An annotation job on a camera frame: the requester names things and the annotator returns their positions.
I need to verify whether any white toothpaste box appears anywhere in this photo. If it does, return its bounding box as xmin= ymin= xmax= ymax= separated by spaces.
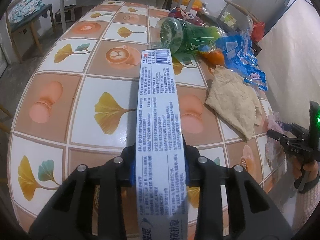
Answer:
xmin=135 ymin=49 xmax=188 ymax=239

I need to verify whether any beige cloth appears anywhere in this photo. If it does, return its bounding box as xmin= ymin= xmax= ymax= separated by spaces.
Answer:
xmin=206 ymin=65 xmax=262 ymax=141

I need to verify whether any blue plastic packaging bag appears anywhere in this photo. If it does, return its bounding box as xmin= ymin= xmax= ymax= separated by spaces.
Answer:
xmin=198 ymin=33 xmax=268 ymax=92

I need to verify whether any right hand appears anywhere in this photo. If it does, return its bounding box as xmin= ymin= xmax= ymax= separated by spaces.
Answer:
xmin=292 ymin=158 xmax=318 ymax=182

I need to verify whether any clear pink plastic wrapper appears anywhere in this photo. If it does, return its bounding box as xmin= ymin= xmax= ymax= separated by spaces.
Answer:
xmin=265 ymin=112 xmax=285 ymax=171

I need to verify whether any white mattress blue trim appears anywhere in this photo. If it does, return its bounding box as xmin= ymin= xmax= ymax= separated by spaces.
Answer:
xmin=258 ymin=0 xmax=319 ymax=128

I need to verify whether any orange fruit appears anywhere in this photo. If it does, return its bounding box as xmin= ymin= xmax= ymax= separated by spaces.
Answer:
xmin=207 ymin=49 xmax=225 ymax=66

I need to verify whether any red plastic bag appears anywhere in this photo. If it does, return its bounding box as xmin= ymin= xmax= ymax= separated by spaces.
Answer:
xmin=251 ymin=22 xmax=265 ymax=43

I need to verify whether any green plastic bottle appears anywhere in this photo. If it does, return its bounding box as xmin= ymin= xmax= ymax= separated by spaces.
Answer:
xmin=153 ymin=17 xmax=226 ymax=54

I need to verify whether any wooden armchair black seat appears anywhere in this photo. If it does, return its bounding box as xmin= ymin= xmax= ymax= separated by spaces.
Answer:
xmin=199 ymin=0 xmax=261 ymax=34

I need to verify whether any grey metal cabinet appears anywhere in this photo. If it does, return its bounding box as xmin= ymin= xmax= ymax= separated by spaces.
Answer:
xmin=229 ymin=0 xmax=291 ymax=28

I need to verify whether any red snack can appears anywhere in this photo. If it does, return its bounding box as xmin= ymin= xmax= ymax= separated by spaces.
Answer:
xmin=168 ymin=7 xmax=206 ymax=27

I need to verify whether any stool with patterned cushion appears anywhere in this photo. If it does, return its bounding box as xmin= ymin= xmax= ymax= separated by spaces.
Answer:
xmin=5 ymin=0 xmax=56 ymax=63

